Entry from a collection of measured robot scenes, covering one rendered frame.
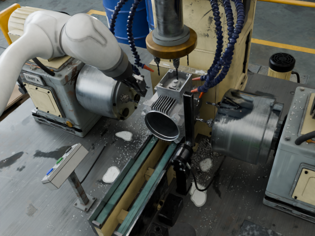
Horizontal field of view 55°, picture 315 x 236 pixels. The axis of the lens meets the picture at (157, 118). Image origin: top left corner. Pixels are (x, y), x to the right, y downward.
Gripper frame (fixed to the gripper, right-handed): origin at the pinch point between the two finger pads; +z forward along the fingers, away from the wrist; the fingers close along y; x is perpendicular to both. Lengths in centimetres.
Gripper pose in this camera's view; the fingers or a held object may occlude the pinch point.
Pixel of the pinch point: (140, 90)
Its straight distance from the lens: 109.8
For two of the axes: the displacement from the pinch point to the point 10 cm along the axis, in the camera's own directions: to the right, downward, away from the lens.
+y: -8.7, -2.8, 4.0
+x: -3.7, 9.2, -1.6
